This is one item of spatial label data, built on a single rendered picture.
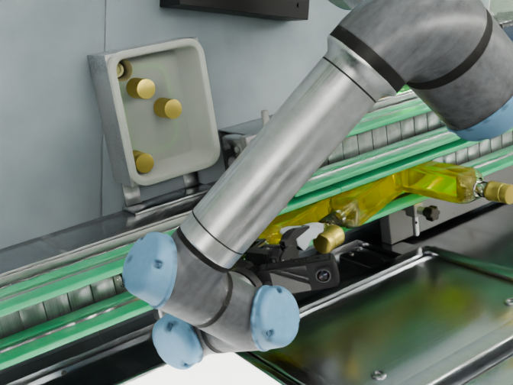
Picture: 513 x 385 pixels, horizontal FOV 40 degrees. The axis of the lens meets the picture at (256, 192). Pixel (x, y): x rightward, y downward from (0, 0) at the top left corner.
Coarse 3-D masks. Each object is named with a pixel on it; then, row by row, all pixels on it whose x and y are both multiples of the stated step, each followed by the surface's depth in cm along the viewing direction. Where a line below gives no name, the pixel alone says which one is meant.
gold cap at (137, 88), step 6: (132, 78) 122; (138, 78) 121; (132, 84) 120; (138, 84) 118; (144, 84) 118; (150, 84) 119; (132, 90) 120; (138, 90) 118; (144, 90) 119; (150, 90) 119; (132, 96) 122; (138, 96) 119; (144, 96) 119; (150, 96) 119
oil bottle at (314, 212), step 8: (328, 200) 127; (304, 208) 123; (312, 208) 123; (320, 208) 125; (280, 216) 121; (288, 216) 120; (296, 216) 120; (304, 216) 121; (312, 216) 123; (320, 216) 125; (272, 224) 118; (280, 224) 117; (288, 224) 118; (296, 224) 119; (304, 224) 121; (264, 232) 116; (272, 232) 116; (272, 240) 115; (280, 240) 116
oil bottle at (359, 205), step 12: (384, 180) 132; (396, 180) 136; (348, 192) 127; (360, 192) 126; (372, 192) 128; (384, 192) 132; (396, 192) 136; (336, 204) 124; (348, 204) 123; (360, 204) 125; (372, 204) 128; (384, 204) 132; (348, 216) 123; (360, 216) 125; (372, 216) 129
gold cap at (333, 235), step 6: (330, 228) 115; (336, 228) 115; (324, 234) 113; (330, 234) 114; (336, 234) 114; (342, 234) 115; (318, 240) 114; (324, 240) 113; (330, 240) 113; (336, 240) 114; (342, 240) 116; (318, 246) 114; (324, 246) 113; (330, 246) 113; (336, 246) 114; (324, 252) 114
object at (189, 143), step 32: (160, 64) 124; (192, 64) 122; (128, 96) 122; (160, 96) 125; (192, 96) 125; (128, 128) 123; (160, 128) 126; (192, 128) 129; (128, 160) 116; (160, 160) 127; (192, 160) 125
